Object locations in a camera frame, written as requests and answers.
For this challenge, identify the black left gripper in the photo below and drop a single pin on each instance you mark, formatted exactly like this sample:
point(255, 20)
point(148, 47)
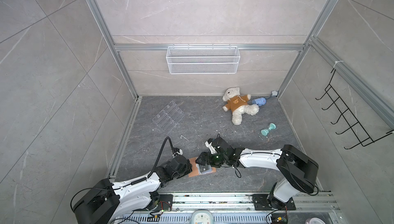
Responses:
point(189, 167)

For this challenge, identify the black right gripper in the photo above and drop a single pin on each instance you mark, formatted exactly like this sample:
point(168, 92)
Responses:
point(203, 155)

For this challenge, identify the clear plastic card sleeves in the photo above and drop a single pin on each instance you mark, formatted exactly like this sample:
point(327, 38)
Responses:
point(204, 169)

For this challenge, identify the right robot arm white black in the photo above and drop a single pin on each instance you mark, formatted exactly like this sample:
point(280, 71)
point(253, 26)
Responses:
point(299, 171)

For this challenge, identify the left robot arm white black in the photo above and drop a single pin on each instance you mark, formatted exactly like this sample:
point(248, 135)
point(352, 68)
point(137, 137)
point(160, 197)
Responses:
point(106, 201)

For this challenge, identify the clear acrylic tiered holder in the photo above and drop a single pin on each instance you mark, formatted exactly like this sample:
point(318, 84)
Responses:
point(168, 117)

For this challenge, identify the white round timer device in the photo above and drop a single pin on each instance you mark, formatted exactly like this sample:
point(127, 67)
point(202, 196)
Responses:
point(202, 217)

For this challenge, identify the white teddy bear brown shirt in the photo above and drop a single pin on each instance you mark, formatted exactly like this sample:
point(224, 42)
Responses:
point(238, 104)

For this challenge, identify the blue cat-shaped toy device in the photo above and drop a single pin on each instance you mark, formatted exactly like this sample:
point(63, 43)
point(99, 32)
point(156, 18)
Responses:
point(259, 101)

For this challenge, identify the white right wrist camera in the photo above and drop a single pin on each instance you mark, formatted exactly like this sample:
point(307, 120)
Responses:
point(210, 147)

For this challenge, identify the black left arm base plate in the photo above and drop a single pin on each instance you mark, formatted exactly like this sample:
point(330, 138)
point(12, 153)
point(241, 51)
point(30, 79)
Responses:
point(161, 203)

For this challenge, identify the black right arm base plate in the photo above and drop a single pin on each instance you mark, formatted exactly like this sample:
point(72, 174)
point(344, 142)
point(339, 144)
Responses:
point(262, 202)

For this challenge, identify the white wire mesh basket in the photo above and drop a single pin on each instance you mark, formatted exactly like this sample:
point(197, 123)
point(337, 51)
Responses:
point(202, 59)

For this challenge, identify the aluminium rail front frame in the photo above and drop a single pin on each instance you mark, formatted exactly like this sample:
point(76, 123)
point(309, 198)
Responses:
point(237, 208)

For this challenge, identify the black wire hook rack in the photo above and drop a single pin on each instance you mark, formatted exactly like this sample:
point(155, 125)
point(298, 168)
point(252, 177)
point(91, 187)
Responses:
point(346, 114)

